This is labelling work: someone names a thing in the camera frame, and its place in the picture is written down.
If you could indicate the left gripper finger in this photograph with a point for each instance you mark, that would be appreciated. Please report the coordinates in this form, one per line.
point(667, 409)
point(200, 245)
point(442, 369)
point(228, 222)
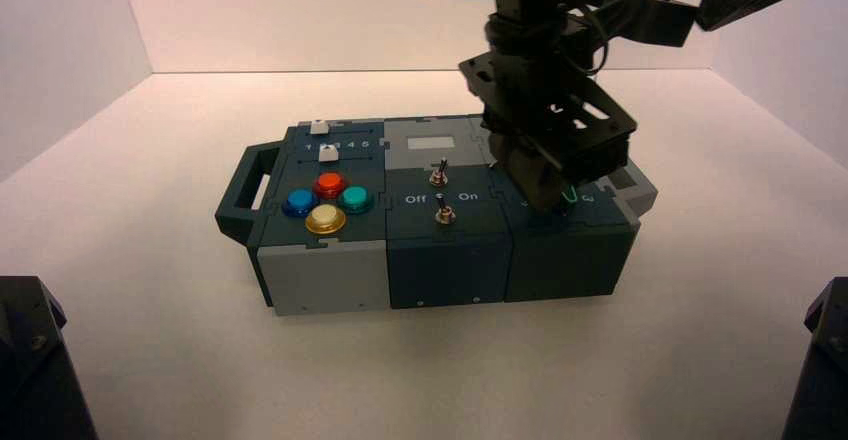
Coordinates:
point(548, 185)
point(511, 157)

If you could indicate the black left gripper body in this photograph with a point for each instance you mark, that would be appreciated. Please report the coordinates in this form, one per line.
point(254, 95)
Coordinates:
point(550, 92)

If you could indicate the dark teal knob green outline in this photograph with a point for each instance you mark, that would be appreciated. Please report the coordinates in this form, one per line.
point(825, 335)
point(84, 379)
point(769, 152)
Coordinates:
point(571, 204)

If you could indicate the light grey rectangular display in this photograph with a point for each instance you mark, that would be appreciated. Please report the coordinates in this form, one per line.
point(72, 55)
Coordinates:
point(430, 143)

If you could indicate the modular grey and teal task box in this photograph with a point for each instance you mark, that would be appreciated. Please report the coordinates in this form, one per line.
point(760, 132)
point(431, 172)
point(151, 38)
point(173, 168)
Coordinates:
point(450, 265)

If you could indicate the teal round push button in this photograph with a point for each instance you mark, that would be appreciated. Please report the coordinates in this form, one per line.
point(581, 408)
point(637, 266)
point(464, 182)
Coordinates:
point(356, 198)

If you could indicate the white square slider key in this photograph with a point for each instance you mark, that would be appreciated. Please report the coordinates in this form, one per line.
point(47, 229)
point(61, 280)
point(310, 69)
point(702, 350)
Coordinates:
point(319, 127)
point(328, 153)

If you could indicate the red round push button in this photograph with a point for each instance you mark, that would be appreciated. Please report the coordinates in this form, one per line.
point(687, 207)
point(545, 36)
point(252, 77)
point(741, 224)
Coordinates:
point(329, 185)

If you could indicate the yellow round push button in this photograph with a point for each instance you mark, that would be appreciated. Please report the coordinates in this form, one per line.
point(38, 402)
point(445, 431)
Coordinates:
point(325, 219)

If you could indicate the blue round push button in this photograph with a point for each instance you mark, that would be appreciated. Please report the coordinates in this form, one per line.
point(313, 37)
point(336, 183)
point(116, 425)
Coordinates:
point(301, 202)

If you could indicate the silver metal toggle switch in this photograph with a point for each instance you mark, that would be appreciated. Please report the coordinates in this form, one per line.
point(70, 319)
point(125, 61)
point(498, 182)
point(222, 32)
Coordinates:
point(437, 175)
point(444, 214)

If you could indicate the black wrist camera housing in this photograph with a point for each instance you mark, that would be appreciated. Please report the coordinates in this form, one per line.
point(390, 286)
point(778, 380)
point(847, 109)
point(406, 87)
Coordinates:
point(646, 16)

